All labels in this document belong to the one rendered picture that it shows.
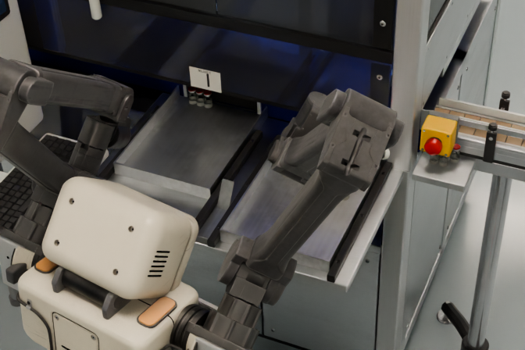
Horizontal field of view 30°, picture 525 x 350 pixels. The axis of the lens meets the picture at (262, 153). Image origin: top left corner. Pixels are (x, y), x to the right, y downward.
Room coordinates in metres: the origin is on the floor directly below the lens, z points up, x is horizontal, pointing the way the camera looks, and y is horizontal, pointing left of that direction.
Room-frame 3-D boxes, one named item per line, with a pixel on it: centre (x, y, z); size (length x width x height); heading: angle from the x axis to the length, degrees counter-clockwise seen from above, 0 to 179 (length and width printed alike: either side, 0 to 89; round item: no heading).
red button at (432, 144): (1.72, -0.39, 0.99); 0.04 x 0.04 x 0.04; 65
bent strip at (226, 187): (1.64, 0.11, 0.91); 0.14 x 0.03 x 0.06; 155
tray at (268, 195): (1.66, -0.09, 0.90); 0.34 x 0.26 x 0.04; 154
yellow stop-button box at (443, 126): (1.76, -0.41, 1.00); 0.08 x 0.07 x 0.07; 155
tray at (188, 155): (1.91, 0.17, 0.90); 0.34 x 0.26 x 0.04; 155
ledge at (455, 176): (1.79, -0.44, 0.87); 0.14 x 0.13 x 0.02; 155
